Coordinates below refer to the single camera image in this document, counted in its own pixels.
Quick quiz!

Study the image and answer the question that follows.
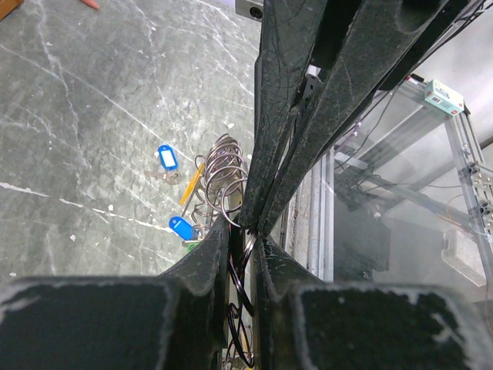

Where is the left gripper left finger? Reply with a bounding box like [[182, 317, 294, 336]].
[[1, 217, 230, 369]]

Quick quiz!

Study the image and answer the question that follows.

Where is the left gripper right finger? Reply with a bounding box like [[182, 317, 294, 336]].
[[253, 239, 492, 369]]

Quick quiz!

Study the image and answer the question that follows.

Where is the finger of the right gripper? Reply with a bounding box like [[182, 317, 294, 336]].
[[257, 1, 448, 234], [239, 1, 327, 227]]

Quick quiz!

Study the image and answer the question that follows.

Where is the blue tag key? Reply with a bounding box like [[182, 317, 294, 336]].
[[169, 216, 205, 242], [144, 144, 180, 185]]

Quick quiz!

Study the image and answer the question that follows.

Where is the yellow tag key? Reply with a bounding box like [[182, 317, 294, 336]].
[[179, 163, 205, 206]]

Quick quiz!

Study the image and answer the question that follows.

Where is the metal disc keyring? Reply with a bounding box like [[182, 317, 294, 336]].
[[182, 134, 254, 369]]

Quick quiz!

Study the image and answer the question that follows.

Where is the small teal white box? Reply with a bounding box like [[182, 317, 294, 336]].
[[424, 79, 464, 116]]

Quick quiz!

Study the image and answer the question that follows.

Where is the orange pencil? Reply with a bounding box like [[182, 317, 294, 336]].
[[80, 0, 99, 10]]

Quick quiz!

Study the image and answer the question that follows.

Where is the aluminium frame rail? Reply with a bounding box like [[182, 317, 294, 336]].
[[282, 149, 335, 282]]

